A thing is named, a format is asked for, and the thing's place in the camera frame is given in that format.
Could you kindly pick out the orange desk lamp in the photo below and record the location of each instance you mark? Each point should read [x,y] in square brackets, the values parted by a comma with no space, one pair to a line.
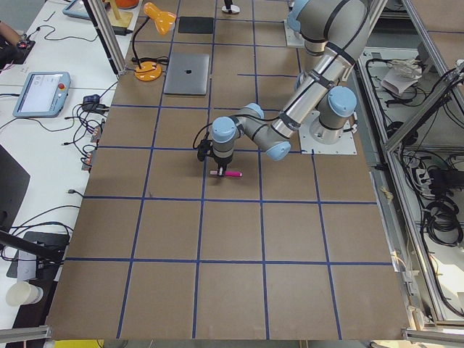
[148,61]

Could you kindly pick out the wooden stand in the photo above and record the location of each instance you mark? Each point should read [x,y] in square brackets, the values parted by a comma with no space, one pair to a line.
[118,17]

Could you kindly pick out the pink marker pen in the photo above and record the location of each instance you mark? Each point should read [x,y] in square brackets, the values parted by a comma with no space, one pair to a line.
[227,173]

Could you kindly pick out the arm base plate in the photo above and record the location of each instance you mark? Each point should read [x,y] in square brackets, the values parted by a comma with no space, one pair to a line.
[316,139]
[293,38]

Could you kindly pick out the white computer mouse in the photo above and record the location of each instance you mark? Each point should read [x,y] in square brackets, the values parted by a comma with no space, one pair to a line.
[232,10]

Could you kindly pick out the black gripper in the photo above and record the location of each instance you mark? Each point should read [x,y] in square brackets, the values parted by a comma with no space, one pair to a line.
[222,162]

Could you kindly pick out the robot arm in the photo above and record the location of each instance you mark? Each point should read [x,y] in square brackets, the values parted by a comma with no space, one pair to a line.
[335,34]

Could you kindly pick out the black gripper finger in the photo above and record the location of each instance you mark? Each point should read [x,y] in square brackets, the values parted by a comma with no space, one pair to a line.
[227,5]

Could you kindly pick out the black mousepad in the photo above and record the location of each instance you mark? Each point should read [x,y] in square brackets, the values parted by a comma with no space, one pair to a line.
[196,25]

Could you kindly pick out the white paper cup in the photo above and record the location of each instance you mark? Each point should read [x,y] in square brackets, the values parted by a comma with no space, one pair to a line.
[23,293]

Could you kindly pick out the silver laptop notebook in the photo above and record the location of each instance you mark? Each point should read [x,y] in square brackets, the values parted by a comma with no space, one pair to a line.
[187,74]

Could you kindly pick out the blue teach pendant tablet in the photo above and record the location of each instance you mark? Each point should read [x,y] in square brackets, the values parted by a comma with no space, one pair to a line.
[43,95]

